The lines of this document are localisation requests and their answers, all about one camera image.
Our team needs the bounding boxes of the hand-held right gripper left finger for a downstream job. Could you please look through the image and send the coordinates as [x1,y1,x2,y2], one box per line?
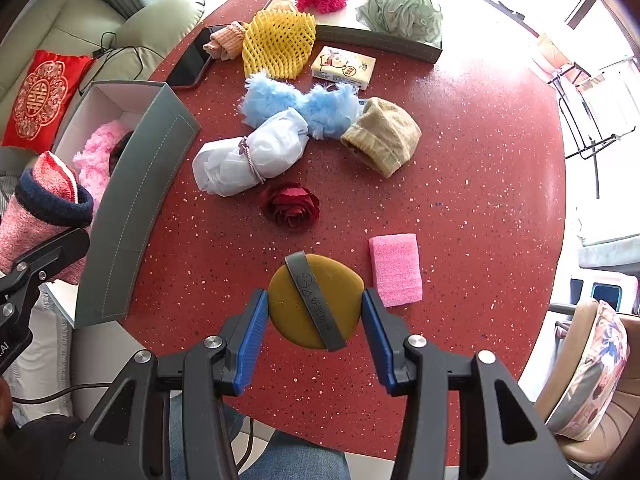
[57,287,271,480]

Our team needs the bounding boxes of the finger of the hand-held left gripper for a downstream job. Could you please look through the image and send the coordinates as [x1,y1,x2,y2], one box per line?
[10,228,92,291]

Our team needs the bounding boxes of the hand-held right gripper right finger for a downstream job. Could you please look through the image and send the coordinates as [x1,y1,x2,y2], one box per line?
[361,287,576,480]

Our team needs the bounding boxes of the pink knit sock dark cuff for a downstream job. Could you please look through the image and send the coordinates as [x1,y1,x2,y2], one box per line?
[0,150,95,286]

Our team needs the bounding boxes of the yellow round puff grey band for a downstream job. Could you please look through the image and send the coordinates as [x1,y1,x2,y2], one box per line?
[267,249,364,352]

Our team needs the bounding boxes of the pink foam sponge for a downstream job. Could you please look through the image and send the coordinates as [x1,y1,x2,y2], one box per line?
[368,232,424,309]

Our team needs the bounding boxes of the grey storage box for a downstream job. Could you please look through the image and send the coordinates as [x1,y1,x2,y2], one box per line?
[50,80,202,328]

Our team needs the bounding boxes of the pink fluffy chenille cloth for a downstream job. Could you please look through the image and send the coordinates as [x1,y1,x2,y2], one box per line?
[72,121,133,206]

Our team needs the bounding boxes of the dark purple knit sock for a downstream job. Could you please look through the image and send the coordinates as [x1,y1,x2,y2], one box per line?
[107,130,136,176]

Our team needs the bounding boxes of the dark red fabric rose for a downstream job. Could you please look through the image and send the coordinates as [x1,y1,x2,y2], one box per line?
[259,182,321,235]

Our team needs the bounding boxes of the white paper bundle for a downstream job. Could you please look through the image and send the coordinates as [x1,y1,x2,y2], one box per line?
[192,109,311,197]

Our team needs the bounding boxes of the tan knit hat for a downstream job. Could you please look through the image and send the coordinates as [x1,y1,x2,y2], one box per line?
[340,97,422,179]

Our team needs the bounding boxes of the cream printed tissue pack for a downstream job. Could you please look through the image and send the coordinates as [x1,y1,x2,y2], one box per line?
[310,46,377,92]

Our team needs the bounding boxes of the white fringed blanket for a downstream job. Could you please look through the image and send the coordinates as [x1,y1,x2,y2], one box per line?
[0,170,81,426]

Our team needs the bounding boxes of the person's dark jacket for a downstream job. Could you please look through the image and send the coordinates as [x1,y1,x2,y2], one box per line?
[0,412,101,480]

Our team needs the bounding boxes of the person's legs in jeans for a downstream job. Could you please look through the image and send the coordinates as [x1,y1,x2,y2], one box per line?
[240,430,351,480]

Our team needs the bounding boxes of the red embroidered cushion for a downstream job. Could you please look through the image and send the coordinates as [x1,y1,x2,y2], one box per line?
[1,49,97,153]

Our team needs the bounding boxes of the floral seat cushion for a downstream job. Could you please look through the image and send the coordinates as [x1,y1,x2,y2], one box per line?
[545,300,630,442]

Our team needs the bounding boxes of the green leather sofa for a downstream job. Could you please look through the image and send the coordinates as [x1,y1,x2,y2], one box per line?
[0,0,206,181]

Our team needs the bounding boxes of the black smartphone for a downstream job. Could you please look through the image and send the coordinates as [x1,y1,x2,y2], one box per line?
[166,25,228,91]

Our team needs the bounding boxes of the blue fluffy cloth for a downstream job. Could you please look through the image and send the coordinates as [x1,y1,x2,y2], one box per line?
[239,72,366,141]

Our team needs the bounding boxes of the brown chair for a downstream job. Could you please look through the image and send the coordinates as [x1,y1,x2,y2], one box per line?
[532,300,640,466]

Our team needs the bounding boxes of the peach knit sock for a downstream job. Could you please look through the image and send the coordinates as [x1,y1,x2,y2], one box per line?
[202,20,251,62]

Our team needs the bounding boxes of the black metal rack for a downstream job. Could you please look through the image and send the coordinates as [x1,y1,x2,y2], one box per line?
[547,57,640,198]

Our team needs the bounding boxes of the yellow foam net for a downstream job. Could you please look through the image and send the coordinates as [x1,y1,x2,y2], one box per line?
[241,8,317,79]

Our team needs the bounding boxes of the grey shallow tray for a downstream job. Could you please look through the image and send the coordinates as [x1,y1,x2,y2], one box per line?
[262,0,446,65]

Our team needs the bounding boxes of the green mesh bath pouf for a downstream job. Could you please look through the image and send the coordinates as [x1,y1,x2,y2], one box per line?
[357,0,444,46]

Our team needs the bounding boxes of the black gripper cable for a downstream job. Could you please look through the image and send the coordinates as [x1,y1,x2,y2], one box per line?
[10,382,117,405]

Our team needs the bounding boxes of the black charging cable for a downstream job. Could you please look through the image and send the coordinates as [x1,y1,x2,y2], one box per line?
[77,30,166,96]

